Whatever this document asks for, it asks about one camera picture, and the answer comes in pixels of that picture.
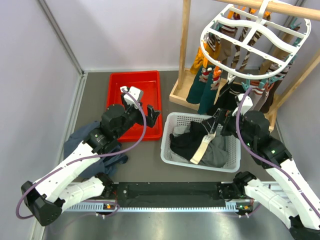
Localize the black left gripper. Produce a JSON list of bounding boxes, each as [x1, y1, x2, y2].
[[114, 93, 160, 139]]

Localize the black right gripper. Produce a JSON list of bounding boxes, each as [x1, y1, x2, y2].
[[201, 108, 255, 147]]

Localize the orange clothes peg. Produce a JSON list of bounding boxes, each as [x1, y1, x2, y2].
[[213, 66, 222, 78]]

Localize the mustard yellow sock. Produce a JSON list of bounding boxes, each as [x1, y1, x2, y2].
[[190, 47, 212, 75], [205, 42, 221, 60]]

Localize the white round clip hanger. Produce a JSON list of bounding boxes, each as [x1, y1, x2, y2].
[[199, 0, 312, 81]]

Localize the teal sock with print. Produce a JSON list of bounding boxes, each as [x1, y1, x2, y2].
[[186, 65, 213, 104]]

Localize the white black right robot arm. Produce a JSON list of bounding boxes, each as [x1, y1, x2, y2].
[[202, 109, 320, 240]]

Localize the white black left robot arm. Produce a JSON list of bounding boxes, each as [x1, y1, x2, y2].
[[19, 103, 161, 227]]

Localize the black sock on hanger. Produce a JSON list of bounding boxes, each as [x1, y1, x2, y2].
[[213, 83, 245, 113]]

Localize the white perforated laundry basket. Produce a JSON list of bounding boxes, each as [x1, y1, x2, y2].
[[160, 112, 241, 173]]

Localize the grey garment in basket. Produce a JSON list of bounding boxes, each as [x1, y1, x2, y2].
[[170, 124, 229, 168]]

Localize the red plastic tray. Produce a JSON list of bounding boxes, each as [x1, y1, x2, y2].
[[106, 70, 164, 143]]

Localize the black garment with beige band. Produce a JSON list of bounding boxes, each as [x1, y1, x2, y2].
[[169, 121, 207, 164]]

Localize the grey sock red stripes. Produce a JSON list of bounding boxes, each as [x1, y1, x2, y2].
[[249, 81, 275, 114]]

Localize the blue grey cloth pile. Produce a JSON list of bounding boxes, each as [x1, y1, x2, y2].
[[63, 121, 129, 179]]

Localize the tan beige sock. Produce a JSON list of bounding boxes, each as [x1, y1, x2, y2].
[[259, 33, 294, 75]]

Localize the brown white striped sock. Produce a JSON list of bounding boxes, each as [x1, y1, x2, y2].
[[231, 27, 254, 72]]

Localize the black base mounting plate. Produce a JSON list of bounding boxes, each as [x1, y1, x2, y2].
[[109, 182, 238, 207]]

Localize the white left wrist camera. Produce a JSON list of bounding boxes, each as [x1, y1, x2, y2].
[[120, 86, 144, 107]]

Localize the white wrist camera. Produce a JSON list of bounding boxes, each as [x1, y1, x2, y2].
[[231, 93, 254, 117], [120, 86, 144, 107]]

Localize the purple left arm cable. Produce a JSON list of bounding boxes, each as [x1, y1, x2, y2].
[[15, 90, 148, 221]]

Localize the wooden drying rack frame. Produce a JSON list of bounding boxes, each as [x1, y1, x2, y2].
[[169, 0, 320, 132]]

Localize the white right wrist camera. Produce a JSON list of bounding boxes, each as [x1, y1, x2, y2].
[[231, 93, 254, 117]]

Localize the silver slotted cable duct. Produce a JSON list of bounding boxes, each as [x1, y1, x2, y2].
[[65, 201, 254, 213]]

